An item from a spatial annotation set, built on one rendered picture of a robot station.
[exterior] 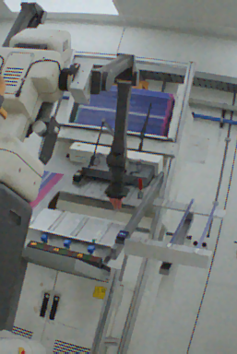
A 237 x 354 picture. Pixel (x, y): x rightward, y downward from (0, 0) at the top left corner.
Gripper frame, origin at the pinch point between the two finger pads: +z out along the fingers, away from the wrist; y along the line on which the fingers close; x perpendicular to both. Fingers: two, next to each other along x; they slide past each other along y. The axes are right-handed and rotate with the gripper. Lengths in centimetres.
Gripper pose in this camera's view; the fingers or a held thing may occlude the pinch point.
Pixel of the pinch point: (117, 207)
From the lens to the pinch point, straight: 262.0
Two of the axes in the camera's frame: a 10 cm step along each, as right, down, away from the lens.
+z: 0.0, 8.7, 4.9
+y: -9.4, -1.6, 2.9
